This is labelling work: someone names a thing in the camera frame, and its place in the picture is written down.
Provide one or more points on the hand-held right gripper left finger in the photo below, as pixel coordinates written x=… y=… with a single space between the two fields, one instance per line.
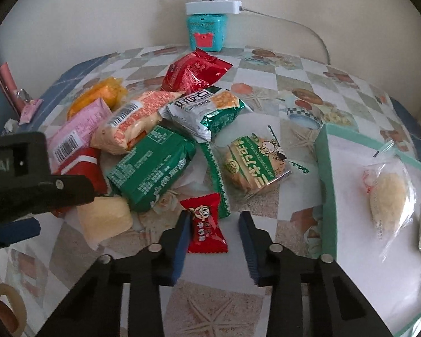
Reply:
x=181 y=242

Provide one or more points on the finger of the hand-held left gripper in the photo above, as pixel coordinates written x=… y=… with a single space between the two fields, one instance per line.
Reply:
x=66 y=191
x=19 y=231

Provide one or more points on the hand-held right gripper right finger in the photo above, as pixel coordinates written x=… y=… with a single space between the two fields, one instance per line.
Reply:
x=249 y=252

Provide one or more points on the small red candy packet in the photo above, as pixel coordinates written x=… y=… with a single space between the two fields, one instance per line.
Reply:
x=204 y=224

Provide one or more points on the red and white snack packet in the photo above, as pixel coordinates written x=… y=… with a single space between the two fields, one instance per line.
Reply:
x=87 y=166

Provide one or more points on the pale yellow snack packet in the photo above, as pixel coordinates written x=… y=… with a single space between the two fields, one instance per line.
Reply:
x=103 y=219

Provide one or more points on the pink barcode snack packet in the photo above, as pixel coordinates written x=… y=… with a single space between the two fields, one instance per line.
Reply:
x=77 y=133

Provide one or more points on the green-striped clear biscuit packet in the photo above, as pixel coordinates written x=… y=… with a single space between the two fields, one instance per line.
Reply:
x=256 y=165

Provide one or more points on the orange and white snack packet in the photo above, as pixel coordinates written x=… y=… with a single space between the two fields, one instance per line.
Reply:
x=133 y=119

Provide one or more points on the clear orange snack packet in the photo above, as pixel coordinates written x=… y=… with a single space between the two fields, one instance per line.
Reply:
x=100 y=93

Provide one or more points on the teal-rimmed white tray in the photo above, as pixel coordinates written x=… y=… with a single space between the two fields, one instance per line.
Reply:
x=351 y=196

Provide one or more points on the grey and green snack packet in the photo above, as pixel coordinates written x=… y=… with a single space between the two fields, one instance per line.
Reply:
x=207 y=112

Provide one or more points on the red heart-print snack packet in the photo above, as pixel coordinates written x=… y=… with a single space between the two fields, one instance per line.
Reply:
x=193 y=72

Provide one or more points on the small pink sachet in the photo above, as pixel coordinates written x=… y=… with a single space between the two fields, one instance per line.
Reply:
x=30 y=109

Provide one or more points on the clear packet with pale cake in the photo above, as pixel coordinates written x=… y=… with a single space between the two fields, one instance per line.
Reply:
x=389 y=196

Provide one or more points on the teal box with red label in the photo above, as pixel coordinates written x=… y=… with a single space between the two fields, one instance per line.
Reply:
x=206 y=31

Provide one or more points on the white power strip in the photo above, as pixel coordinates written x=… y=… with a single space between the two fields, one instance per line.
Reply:
x=212 y=7

